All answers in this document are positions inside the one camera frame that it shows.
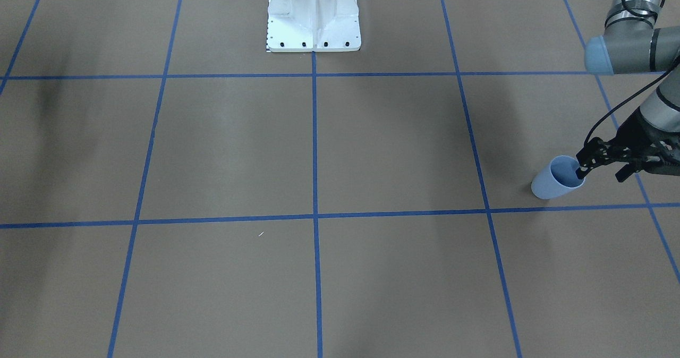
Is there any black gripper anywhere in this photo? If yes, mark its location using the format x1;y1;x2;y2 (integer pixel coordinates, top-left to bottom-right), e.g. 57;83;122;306
575;108;679;182

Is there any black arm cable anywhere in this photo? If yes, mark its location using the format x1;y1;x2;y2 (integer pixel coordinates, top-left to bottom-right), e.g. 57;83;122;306
583;55;680;151

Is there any white central column stand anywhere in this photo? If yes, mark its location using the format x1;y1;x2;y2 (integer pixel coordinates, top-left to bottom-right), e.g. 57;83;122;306
266;0;362;53

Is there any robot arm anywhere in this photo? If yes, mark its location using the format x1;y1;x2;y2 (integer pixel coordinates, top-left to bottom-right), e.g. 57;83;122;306
575;0;679;182

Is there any light blue cup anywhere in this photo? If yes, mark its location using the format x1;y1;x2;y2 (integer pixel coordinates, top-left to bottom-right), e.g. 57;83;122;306
530;155;585;199

